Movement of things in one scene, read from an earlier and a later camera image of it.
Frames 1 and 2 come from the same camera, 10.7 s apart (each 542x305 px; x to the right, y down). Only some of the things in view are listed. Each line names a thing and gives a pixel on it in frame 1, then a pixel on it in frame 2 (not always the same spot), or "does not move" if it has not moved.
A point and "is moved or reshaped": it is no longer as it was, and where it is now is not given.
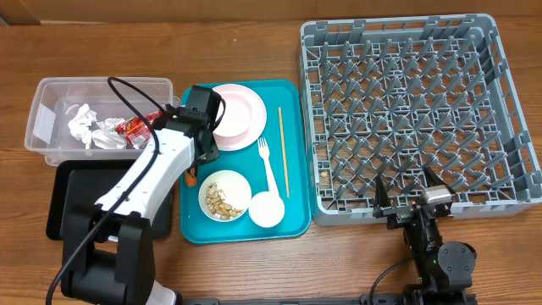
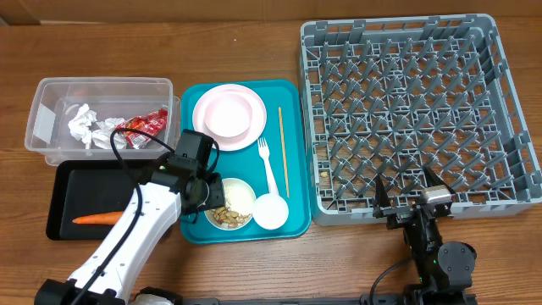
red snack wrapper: [136, 131] does not move
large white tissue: [106, 137] does not move
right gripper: [404, 213] does not move
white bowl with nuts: [224, 196] is moved or reshaped
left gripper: [212, 155] to [218, 198]
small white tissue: [80, 126] does not move
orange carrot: [189, 180] is moved or reshaped
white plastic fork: [264, 153] does not move
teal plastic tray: [258, 190] does not move
